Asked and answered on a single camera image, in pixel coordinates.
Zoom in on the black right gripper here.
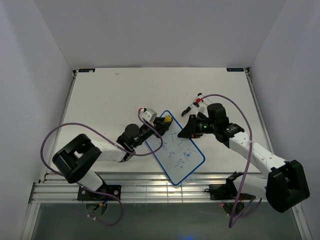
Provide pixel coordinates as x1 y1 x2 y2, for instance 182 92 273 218
177 114 217 139

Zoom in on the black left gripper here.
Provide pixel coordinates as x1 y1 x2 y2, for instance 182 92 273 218
132 117 172 149

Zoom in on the yellow whiteboard eraser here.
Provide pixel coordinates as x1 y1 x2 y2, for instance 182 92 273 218
163 115 173 124

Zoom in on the blue framed whiteboard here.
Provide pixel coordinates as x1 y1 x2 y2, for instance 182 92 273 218
145 110 206 186

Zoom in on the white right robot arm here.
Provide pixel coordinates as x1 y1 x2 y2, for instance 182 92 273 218
178 103 310 213

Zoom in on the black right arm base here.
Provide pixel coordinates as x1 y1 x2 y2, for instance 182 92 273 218
204 183 238 200

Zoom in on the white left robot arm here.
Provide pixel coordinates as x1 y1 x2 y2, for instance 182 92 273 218
52 115 173 200

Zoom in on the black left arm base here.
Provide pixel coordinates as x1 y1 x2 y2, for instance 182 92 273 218
76 185 122 202

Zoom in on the blue right corner label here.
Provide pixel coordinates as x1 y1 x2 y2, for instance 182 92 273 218
226 67 245 72

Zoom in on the blue corner label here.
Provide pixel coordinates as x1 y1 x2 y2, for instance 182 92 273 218
226 67 245 72
78 68 96 73

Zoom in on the blue left corner label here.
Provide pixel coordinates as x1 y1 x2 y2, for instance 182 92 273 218
78 68 96 73

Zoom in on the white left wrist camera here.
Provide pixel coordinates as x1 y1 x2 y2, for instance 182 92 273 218
138 108 157 123

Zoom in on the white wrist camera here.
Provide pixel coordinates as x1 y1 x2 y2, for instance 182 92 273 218
138 108 157 123
191 97 207 115

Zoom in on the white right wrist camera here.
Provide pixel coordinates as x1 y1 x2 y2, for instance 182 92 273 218
191 97 207 115

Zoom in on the wire whiteboard stand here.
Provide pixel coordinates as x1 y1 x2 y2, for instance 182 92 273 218
181 92 212 117

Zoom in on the aluminium table frame rail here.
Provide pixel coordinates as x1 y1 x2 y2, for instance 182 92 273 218
29 172 231 204

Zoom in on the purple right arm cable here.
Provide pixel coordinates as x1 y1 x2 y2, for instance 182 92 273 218
199 93 256 228

